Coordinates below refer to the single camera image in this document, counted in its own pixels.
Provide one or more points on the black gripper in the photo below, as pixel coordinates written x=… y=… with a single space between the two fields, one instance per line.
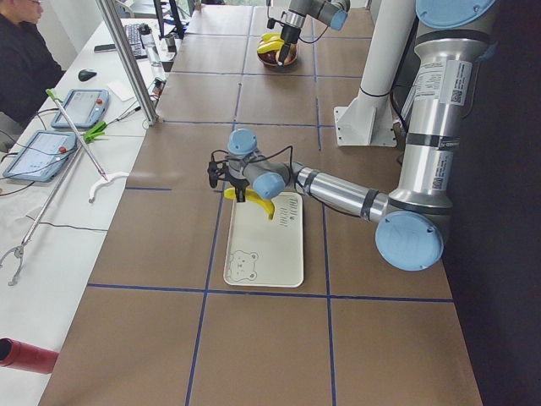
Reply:
x=290 y=34
x=239 y=184

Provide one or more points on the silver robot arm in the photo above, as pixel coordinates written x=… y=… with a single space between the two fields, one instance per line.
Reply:
x=407 y=202
x=331 y=13

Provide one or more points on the brown wicker basket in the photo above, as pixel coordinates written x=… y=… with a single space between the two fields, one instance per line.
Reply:
x=269 y=59

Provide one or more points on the white bear tray plate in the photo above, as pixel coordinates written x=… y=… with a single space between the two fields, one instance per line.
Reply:
x=263 y=251

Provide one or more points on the yellow banana bunch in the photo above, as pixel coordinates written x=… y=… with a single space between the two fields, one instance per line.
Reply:
x=270 y=42

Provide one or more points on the white pole with base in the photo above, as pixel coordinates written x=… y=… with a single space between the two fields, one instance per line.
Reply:
x=367 y=120

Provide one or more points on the small metal cup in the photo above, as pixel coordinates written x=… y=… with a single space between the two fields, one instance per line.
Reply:
x=170 y=42

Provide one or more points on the clear water bottle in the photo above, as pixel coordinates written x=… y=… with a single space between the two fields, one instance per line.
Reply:
x=149 y=44

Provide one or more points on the black keyboard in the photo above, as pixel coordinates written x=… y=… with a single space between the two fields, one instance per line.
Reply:
x=132 y=33

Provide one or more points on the white paper note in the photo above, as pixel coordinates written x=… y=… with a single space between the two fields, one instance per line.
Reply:
x=120 y=90

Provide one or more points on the upper blue teach pendant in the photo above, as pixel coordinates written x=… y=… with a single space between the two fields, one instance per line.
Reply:
x=86 y=107

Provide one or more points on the blue teach pendant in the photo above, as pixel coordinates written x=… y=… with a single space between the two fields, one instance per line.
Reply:
x=86 y=107
x=42 y=157

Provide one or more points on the black smartphone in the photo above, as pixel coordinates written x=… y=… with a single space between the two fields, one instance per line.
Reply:
x=104 y=48

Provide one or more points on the black computer mouse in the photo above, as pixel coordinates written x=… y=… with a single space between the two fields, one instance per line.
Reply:
x=86 y=74

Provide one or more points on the lower blue teach pendant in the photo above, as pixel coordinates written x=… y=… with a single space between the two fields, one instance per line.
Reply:
x=42 y=157

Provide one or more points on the person in black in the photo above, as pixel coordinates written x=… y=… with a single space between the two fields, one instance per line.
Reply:
x=28 y=68

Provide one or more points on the red cylinder bottle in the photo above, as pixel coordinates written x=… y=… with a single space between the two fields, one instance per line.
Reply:
x=27 y=357

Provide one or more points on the green handled reacher grabber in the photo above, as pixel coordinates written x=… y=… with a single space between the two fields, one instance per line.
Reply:
x=80 y=137

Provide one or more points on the aluminium frame post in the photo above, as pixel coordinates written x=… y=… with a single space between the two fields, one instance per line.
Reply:
x=135 y=78

